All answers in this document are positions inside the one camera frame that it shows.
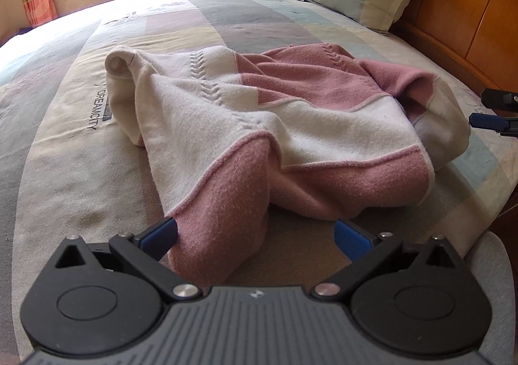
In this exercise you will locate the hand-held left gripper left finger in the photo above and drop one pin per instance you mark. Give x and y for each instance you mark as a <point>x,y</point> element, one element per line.
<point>162,233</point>

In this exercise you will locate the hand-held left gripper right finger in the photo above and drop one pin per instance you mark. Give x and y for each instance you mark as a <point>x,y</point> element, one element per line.
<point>352,241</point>

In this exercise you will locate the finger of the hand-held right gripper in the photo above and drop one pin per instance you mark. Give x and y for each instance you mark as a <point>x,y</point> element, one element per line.
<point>502,99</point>
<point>485,121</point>

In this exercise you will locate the pink and white knit sweater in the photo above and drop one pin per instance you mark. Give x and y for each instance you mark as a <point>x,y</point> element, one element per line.
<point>251,134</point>

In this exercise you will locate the wooden headboard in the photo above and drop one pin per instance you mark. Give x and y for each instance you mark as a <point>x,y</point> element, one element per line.
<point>465,5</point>

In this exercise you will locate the bed with patchwork sheet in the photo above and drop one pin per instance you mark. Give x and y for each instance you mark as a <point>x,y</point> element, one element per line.
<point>60,167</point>

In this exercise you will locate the grey cloth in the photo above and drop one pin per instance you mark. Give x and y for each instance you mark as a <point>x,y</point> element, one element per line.
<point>493,288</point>

